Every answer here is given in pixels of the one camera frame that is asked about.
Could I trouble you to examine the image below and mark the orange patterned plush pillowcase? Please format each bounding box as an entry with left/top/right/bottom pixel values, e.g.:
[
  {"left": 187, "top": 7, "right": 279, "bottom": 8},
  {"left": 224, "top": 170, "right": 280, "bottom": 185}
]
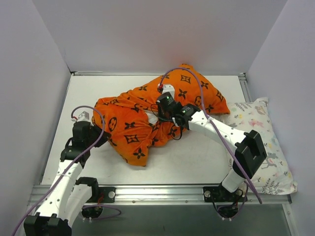
[{"left": 92, "top": 64, "right": 230, "bottom": 167}]

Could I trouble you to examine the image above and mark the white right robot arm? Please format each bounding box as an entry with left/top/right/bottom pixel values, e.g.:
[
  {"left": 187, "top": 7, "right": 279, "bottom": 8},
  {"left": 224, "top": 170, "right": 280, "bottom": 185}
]
[{"left": 157, "top": 92, "right": 267, "bottom": 201}]

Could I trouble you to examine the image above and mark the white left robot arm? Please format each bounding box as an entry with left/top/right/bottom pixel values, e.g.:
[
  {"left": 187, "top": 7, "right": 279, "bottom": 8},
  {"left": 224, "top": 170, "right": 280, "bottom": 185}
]
[{"left": 23, "top": 121, "right": 111, "bottom": 236}]

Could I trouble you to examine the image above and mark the white floral deer pillow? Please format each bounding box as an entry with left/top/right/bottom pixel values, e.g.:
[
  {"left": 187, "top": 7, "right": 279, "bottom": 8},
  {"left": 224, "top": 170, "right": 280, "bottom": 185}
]
[{"left": 220, "top": 97, "right": 297, "bottom": 195}]

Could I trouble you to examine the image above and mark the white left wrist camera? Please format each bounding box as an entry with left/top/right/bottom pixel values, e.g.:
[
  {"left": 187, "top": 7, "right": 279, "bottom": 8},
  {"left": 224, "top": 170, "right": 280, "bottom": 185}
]
[{"left": 71, "top": 111, "right": 90, "bottom": 122}]

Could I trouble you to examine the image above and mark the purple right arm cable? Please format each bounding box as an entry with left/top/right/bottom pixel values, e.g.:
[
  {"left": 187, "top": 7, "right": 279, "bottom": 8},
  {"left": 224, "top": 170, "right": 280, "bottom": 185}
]
[{"left": 159, "top": 67, "right": 263, "bottom": 220}]

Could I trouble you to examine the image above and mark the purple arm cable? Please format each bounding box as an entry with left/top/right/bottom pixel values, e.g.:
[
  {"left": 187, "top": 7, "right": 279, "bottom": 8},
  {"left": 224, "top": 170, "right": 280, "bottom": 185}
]
[
  {"left": 159, "top": 67, "right": 263, "bottom": 220},
  {"left": 11, "top": 105, "right": 122, "bottom": 236}
]

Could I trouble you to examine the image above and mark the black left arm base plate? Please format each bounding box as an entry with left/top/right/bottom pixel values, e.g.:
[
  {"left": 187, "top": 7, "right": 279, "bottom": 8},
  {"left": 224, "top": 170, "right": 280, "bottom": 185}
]
[{"left": 87, "top": 186, "right": 116, "bottom": 204}]

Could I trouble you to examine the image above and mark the aluminium back frame rail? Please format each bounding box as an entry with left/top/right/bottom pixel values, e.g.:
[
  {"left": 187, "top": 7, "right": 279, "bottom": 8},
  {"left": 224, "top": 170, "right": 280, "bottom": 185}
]
[{"left": 71, "top": 71, "right": 247, "bottom": 77}]

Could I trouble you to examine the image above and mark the aluminium frame rail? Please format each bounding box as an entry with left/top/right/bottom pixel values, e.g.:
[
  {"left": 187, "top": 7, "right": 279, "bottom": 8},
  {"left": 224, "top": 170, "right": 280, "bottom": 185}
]
[
  {"left": 27, "top": 184, "right": 292, "bottom": 207},
  {"left": 71, "top": 71, "right": 247, "bottom": 77},
  {"left": 238, "top": 73, "right": 252, "bottom": 102}
]

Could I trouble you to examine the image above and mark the aluminium front frame rail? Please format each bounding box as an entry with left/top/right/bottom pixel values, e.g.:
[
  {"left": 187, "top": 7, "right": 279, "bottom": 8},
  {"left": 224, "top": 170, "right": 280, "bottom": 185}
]
[{"left": 27, "top": 184, "right": 292, "bottom": 207}]

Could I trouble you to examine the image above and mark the aluminium right frame rail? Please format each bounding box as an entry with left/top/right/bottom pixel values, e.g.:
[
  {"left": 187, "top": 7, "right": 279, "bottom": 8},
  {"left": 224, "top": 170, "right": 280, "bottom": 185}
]
[{"left": 238, "top": 73, "right": 252, "bottom": 102}]

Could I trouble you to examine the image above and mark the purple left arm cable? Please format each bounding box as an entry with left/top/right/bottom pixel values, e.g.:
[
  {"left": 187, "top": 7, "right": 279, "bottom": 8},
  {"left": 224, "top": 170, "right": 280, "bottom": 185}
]
[{"left": 11, "top": 105, "right": 122, "bottom": 236}]

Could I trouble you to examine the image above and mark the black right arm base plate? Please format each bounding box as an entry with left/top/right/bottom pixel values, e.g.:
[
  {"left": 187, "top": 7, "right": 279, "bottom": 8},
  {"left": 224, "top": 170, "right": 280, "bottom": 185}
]
[{"left": 203, "top": 186, "right": 245, "bottom": 203}]

